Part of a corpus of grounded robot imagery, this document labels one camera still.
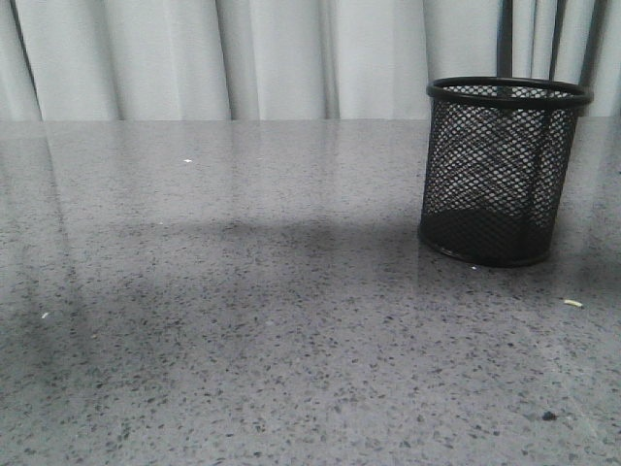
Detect black tripod stand legs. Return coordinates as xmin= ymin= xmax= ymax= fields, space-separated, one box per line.
xmin=496 ymin=1 xmax=619 ymax=117

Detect small yellowish crumb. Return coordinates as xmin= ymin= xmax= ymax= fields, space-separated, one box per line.
xmin=564 ymin=299 xmax=583 ymax=308

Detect grey pleated curtain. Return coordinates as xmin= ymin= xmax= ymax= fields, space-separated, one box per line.
xmin=1 ymin=1 xmax=620 ymax=121

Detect black mesh pen bucket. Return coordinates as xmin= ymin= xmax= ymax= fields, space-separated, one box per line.
xmin=418 ymin=77 xmax=593 ymax=267

